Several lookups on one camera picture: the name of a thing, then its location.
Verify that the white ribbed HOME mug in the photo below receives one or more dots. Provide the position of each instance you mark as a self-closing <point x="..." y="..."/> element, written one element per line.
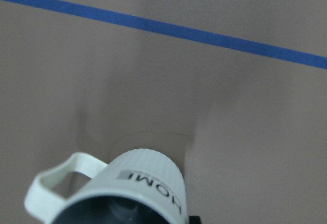
<point x="139" y="186"/>

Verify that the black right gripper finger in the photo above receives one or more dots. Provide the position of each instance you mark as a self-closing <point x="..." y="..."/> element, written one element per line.
<point x="194" y="220"/>

